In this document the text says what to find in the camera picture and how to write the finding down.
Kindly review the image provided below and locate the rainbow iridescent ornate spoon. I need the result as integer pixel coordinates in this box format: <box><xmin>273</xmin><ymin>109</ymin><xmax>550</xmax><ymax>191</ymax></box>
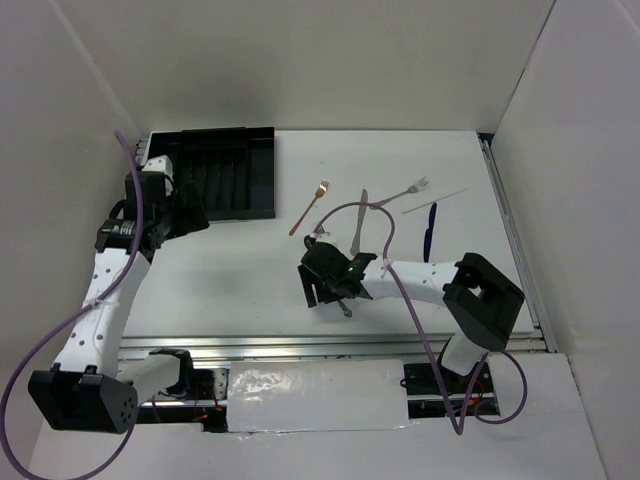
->
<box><xmin>337</xmin><ymin>300</ymin><xmax>353</xmax><ymax>318</ymax></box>

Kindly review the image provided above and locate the silver ornate table knife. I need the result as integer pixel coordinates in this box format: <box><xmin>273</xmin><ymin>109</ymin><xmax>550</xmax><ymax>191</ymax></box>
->
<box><xmin>350</xmin><ymin>189</ymin><xmax>368</xmax><ymax>256</ymax></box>

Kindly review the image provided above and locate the copper rose gold fork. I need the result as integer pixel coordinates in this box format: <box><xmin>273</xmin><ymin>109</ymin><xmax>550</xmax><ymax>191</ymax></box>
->
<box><xmin>288</xmin><ymin>179</ymin><xmax>330</xmax><ymax>236</ymax></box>

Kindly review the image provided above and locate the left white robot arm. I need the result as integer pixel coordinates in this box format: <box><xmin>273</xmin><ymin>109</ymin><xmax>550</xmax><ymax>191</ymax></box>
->
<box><xmin>28</xmin><ymin>155</ymin><xmax>209</xmax><ymax>434</ymax></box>

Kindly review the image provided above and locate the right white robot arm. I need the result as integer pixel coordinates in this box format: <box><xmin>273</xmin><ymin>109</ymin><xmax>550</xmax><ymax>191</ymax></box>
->
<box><xmin>298</xmin><ymin>241</ymin><xmax>525</xmax><ymax>392</ymax></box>

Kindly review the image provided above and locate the black cutlery organizer tray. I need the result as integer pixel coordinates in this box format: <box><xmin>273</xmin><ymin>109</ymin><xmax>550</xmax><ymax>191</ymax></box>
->
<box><xmin>145</xmin><ymin>127</ymin><xmax>276</xmax><ymax>221</ymax></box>

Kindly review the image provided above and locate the dark blue serrated knife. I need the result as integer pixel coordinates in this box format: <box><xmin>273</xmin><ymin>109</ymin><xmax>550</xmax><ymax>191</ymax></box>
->
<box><xmin>423</xmin><ymin>202</ymin><xmax>437</xmax><ymax>263</ymax></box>

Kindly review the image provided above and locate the white foil-edged front panel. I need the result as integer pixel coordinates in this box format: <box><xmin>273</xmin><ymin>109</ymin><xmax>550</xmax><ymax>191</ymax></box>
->
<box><xmin>227</xmin><ymin>359</ymin><xmax>410</xmax><ymax>433</ymax></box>

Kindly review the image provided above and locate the silver ornate fork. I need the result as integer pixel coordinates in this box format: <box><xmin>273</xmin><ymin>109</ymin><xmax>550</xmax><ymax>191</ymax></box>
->
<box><xmin>370</xmin><ymin>177</ymin><xmax>429</xmax><ymax>209</ymax></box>

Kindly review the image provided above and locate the white chopstick far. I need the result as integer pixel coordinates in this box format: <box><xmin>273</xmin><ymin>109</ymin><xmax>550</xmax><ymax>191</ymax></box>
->
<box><xmin>402</xmin><ymin>187</ymin><xmax>469</xmax><ymax>215</ymax></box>

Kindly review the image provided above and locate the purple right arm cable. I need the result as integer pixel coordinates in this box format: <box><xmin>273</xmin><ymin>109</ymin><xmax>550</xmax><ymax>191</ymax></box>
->
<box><xmin>312</xmin><ymin>200</ymin><xmax>527</xmax><ymax>436</ymax></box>

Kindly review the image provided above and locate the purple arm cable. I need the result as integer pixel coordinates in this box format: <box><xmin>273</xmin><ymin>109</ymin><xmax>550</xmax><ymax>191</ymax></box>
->
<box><xmin>312</xmin><ymin>200</ymin><xmax>527</xmax><ymax>436</ymax></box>
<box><xmin>0</xmin><ymin>130</ymin><xmax>151</xmax><ymax>477</ymax></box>

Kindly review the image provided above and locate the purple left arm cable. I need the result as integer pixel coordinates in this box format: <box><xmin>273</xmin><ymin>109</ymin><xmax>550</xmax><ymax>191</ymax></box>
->
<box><xmin>0</xmin><ymin>130</ymin><xmax>151</xmax><ymax>477</ymax></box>

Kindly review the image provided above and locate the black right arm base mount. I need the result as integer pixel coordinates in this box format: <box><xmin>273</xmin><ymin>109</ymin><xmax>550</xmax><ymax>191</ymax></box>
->
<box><xmin>400</xmin><ymin>342</ymin><xmax>472</xmax><ymax>395</ymax></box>

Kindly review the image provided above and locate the aluminium right side rail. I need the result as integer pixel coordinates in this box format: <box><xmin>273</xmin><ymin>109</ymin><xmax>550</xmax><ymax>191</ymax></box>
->
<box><xmin>477</xmin><ymin>133</ymin><xmax>558</xmax><ymax>353</ymax></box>

